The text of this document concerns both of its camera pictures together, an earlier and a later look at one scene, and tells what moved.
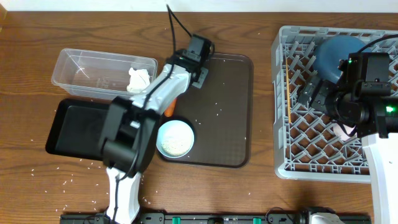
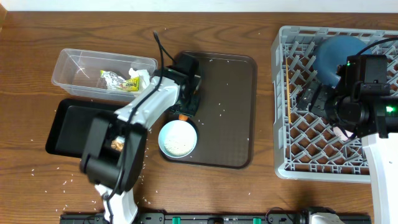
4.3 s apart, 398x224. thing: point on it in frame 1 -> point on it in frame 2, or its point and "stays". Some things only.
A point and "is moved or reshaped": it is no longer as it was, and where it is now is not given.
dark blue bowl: [330, 51] stays
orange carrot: [168, 111] is moved or reshaped
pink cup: [339, 132] stays
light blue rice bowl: [175, 139] stays
